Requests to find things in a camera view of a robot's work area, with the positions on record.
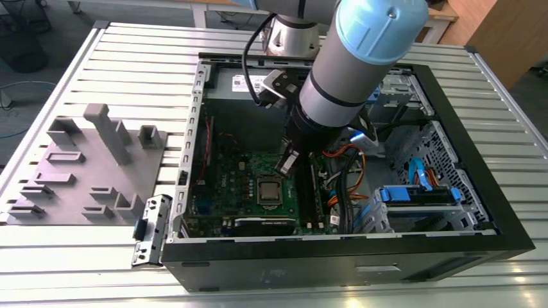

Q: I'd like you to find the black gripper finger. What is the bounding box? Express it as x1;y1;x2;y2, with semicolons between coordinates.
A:
275;149;300;178

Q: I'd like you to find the black RAM slot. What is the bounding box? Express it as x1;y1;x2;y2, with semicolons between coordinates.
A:
296;153;318;229
306;152;327;229

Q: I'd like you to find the green motherboard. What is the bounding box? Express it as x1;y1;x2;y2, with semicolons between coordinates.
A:
191;141;334;238

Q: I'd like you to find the grey power supply unit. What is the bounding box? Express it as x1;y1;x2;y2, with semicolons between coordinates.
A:
204;66;291;145

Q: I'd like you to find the black graphics card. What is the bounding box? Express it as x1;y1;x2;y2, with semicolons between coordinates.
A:
234;216;298;237

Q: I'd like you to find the silver drive cage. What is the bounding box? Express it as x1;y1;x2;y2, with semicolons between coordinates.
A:
367;67;435;153

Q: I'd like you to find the black open PC case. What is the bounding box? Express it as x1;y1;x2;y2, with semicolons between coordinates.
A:
160;51;538;293

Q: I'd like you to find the hard disk in blue carrier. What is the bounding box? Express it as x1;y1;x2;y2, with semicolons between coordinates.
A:
376;185;463;207

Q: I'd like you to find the silver disk bay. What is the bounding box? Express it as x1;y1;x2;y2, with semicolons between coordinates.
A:
372;185;487;234

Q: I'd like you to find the grey parts rack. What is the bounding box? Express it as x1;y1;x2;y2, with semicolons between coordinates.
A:
6;103;171;227

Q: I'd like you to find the brown wooden cabinet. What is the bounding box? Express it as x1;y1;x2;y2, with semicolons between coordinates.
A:
464;0;548;90

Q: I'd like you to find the black bin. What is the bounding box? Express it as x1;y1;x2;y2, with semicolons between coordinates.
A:
0;17;50;74

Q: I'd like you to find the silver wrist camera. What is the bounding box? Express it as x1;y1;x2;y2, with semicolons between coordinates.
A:
342;108;380;151
256;69;300;110

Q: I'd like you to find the orange wire bundle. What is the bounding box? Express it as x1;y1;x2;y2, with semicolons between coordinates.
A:
320;143;370;206

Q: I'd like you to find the black cable bundle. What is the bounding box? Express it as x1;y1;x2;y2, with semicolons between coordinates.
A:
336;119;432;234

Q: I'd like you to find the blue data cable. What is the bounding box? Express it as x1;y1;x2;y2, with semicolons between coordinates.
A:
354;203;375;232
408;158;435;191

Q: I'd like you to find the black camera cable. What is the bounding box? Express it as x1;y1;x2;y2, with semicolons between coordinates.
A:
242;14;279;107

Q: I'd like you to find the silver slot bracket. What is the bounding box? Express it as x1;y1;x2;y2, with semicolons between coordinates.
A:
131;193;174;268

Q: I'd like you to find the wooden desk white frame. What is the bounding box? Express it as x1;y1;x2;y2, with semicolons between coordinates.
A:
192;0;460;45

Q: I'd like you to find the blue floor cable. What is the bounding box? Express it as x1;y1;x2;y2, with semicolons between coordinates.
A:
0;126;32;141

